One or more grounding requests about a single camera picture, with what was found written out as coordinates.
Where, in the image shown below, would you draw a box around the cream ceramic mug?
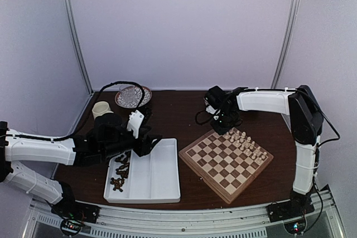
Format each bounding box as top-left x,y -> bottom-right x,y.
91,101 -> 113,119

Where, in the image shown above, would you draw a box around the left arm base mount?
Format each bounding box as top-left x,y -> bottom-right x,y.
51,202 -> 100,224

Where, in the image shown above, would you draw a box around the wooden chess board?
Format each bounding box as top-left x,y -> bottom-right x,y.
179,130 -> 273,204

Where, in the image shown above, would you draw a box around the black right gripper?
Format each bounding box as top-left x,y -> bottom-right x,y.
211,109 -> 240,135

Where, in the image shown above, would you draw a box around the patterned brown plate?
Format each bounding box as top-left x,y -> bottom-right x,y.
114,86 -> 152,109

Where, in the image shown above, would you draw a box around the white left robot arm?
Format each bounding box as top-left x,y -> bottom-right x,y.
1,111 -> 162,218

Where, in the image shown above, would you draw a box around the dark chess pieces pile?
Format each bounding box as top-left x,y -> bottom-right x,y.
110,151 -> 131,192

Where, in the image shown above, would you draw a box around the clear drinking glass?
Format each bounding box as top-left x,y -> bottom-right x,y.
119,84 -> 136,104

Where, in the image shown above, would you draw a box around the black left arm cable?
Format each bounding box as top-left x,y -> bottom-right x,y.
0,81 -> 148,140

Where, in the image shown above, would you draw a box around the right aluminium frame post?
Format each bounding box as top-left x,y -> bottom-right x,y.
271,0 -> 301,89

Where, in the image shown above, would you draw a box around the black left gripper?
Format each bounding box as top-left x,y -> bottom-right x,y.
101,125 -> 162,159

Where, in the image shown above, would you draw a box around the aluminium frame post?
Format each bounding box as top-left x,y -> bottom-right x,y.
64,0 -> 93,95
271,0 -> 301,89

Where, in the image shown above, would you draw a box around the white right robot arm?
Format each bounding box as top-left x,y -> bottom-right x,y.
204,85 -> 324,217

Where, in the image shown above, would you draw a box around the left aluminium frame post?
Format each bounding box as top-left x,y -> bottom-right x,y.
64,0 -> 93,95

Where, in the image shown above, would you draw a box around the white plastic tray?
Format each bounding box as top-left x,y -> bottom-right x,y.
103,138 -> 181,204

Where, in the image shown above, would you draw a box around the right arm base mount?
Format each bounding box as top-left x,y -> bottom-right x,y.
267,201 -> 315,223

